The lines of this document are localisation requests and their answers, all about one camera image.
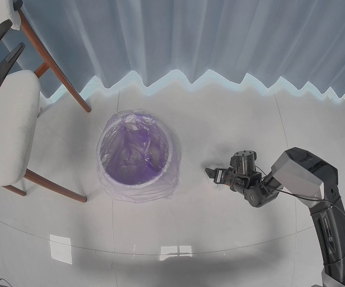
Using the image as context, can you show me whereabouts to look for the white paper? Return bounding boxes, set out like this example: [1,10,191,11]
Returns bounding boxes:
[206,162,230,191]

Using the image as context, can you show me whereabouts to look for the pale blue curtain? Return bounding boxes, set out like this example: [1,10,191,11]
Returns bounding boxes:
[0,0,345,104]

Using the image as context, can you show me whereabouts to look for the purple plastic bag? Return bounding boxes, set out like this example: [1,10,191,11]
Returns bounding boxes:
[96,110,181,204]

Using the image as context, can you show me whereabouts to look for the white trash bin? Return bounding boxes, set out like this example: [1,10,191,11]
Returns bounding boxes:
[97,117,172,188]

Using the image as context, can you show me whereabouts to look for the white cushioned wooden chair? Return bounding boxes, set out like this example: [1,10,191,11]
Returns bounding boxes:
[0,0,92,204]

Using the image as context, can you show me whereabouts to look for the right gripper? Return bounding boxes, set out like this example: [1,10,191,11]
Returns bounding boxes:
[205,167,236,191]

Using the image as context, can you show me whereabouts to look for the black cable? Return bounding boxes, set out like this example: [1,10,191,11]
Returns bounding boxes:
[254,165,345,247]

